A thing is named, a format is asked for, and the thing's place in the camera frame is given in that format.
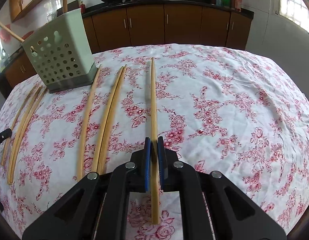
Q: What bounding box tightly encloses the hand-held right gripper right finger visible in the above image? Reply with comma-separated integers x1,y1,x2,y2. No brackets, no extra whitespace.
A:
157,136,287,240

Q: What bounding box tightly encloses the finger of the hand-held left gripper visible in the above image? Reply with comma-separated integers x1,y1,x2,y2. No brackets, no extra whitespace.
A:
0,129,13,148

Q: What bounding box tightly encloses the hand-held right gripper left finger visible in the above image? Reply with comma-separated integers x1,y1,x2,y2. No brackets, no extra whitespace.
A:
22,137,151,240

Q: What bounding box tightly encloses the grey-green perforated utensil holder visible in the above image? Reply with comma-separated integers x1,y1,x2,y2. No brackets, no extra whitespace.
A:
21,8,98,94

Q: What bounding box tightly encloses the short wooden kitchen cabinet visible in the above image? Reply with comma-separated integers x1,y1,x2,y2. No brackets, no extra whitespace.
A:
4,52,38,88

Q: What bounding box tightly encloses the white red floral tablecloth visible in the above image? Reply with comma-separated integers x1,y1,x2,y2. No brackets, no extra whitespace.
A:
0,44,309,240

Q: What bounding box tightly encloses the long wooden kitchen cabinet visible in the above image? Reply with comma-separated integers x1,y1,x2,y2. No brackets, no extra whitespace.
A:
82,4,252,54

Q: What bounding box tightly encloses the dark brown cutting board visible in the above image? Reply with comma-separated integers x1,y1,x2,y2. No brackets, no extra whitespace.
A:
67,0,82,13

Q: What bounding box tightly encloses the black kitchen countertop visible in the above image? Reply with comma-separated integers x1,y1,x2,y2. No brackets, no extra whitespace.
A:
82,0,255,18

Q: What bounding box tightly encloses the grid pane window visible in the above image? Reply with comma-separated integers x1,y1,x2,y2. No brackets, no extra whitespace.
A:
278,0,309,34

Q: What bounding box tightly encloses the red paper wall decoration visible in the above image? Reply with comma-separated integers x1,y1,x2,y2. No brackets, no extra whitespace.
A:
0,26,13,42

